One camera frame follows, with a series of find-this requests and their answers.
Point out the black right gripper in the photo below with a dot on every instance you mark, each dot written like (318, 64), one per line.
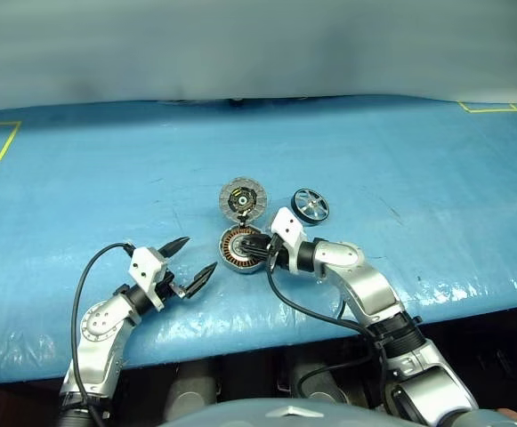
(273, 248)

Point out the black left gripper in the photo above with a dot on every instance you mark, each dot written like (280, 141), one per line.
(167, 289)

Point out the motor housing with copper windings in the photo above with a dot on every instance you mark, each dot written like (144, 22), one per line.
(229, 258)

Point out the round silver motor lid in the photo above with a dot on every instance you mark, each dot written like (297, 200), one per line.
(256, 200)

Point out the black silver spoked rotor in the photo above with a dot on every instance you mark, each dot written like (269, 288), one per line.
(313, 207)

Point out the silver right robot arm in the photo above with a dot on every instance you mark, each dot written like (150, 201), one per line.
(365, 284)

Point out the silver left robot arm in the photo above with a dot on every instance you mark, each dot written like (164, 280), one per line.
(100, 329)

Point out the blue foam table cover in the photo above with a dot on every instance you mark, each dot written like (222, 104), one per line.
(107, 187)

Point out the dark grey rounded shape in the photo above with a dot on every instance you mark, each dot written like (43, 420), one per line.
(318, 380)
(191, 387)

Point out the grey robot chest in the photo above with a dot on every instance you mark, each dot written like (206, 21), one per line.
(258, 413)

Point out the grey backdrop sheet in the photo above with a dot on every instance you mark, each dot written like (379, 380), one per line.
(240, 44)

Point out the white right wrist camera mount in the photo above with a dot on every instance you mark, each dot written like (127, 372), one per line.
(285, 222)

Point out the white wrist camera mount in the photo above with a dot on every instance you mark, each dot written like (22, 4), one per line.
(285, 222)
(144, 264)

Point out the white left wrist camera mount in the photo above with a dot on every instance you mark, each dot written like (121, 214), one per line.
(144, 264)

